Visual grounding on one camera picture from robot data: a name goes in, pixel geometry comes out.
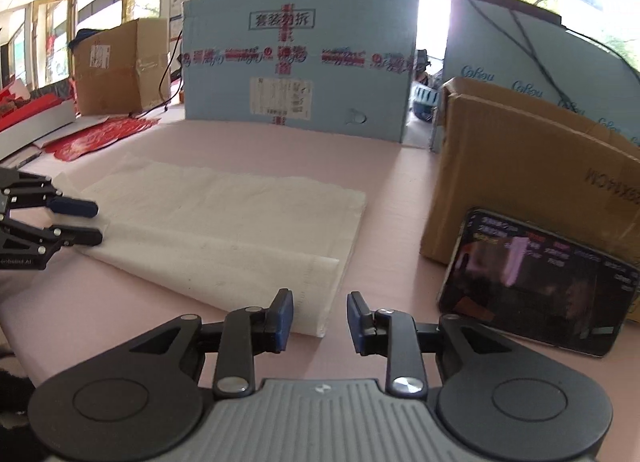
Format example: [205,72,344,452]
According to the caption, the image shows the large blue cardboard box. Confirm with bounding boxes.
[182,0,419,142]

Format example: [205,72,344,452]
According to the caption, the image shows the white flat cardboard sheet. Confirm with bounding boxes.
[0,100,76,160]

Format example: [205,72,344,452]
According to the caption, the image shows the open brown cardboard box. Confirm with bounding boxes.
[420,78,639,264]

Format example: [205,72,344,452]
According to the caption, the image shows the white cloth shopping bag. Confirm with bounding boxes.
[54,154,367,338]

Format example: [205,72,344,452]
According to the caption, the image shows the brown sealed cardboard box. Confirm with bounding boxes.
[72,18,170,116]

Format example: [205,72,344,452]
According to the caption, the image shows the red gift boxes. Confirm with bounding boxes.
[0,80,68,132]

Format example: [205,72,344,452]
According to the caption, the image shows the black cable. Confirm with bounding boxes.
[130,31,186,119]

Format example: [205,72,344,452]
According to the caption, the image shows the black smartphone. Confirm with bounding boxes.
[437,208,639,357]

